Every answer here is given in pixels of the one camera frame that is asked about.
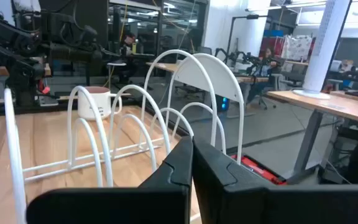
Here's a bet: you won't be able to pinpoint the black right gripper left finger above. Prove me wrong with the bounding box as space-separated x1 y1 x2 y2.
25 136 195 224

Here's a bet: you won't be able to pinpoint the wooden desk grey legs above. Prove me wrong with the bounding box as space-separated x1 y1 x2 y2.
265 89 358 184

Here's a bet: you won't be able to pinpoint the red black power station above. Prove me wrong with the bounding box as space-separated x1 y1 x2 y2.
231 154 288 186

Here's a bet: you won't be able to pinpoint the black lamp stand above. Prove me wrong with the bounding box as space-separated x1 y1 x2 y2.
226 13 260 63

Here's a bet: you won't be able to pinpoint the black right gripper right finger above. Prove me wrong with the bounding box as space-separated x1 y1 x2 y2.
192 136 358 224

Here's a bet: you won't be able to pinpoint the floral cloth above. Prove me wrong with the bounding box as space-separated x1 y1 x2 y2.
281 34 313 62

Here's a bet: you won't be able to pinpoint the white round side table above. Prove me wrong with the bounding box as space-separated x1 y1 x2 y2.
106 62 127 88

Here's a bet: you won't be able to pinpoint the long wooden desk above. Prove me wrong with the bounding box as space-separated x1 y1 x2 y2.
145 61 270 103

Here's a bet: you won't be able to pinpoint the grey office chair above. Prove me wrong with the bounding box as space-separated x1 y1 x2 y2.
253 73 285 110

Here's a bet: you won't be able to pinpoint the white perforated column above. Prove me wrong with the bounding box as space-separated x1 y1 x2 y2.
292 0 352 100

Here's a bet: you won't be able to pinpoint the white wire dish rack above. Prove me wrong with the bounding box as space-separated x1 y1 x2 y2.
4 49 246 224

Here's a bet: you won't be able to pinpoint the computer with blue light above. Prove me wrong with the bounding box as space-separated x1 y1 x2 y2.
216 95 231 113

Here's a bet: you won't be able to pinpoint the person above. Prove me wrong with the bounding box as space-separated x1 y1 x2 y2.
120 32 137 58
246 46 281 105

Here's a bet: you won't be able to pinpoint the white mug pink inside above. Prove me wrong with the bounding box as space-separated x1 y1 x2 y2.
77 86 123 121

